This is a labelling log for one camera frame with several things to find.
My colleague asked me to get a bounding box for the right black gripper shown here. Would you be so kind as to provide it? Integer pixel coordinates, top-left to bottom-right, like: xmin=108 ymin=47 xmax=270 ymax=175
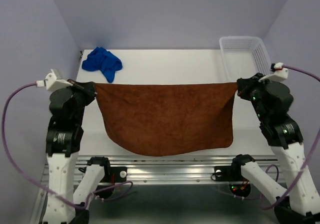
xmin=237 ymin=72 xmax=274 ymax=121

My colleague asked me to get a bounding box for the brown towel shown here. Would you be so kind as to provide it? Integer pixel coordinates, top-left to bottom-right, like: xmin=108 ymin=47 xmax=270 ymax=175
xmin=95 ymin=82 xmax=237 ymax=157

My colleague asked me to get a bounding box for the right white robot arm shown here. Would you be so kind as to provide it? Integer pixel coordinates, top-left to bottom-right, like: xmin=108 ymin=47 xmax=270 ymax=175
xmin=230 ymin=73 xmax=320 ymax=224

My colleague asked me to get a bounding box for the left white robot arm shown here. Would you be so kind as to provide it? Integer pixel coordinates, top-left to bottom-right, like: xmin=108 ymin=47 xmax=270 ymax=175
xmin=42 ymin=79 xmax=111 ymax=224

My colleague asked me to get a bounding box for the white plastic basket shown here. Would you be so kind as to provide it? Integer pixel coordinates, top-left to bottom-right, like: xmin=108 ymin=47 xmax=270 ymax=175
xmin=219 ymin=36 xmax=271 ymax=82

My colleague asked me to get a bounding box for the blue towel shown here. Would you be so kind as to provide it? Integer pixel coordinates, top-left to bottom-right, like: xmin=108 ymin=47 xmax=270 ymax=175
xmin=81 ymin=47 xmax=123 ymax=83

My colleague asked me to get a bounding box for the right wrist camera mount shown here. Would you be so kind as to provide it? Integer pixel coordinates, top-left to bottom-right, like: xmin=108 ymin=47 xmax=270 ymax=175
xmin=259 ymin=62 xmax=289 ymax=82

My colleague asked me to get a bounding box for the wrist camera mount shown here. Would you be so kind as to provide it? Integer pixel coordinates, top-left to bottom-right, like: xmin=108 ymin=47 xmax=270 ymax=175
xmin=259 ymin=62 xmax=289 ymax=82
xmin=36 ymin=69 xmax=72 ymax=92

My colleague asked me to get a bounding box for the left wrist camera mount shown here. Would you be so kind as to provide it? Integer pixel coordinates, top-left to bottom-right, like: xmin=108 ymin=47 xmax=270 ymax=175
xmin=36 ymin=69 xmax=72 ymax=92

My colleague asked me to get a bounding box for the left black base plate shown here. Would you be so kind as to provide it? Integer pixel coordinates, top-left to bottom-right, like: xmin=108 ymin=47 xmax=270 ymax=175
xmin=78 ymin=166 xmax=129 ymax=184

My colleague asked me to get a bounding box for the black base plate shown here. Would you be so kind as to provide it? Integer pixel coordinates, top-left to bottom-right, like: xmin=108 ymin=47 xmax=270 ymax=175
xmin=78 ymin=166 xmax=129 ymax=184
xmin=211 ymin=166 xmax=237 ymax=182

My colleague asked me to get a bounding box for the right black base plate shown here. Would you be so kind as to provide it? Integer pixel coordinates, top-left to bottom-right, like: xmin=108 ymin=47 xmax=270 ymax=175
xmin=211 ymin=166 xmax=237 ymax=182

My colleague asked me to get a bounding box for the aluminium mounting rail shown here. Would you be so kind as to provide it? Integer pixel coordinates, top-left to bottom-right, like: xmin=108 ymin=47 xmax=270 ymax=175
xmin=39 ymin=155 xmax=305 ymax=185

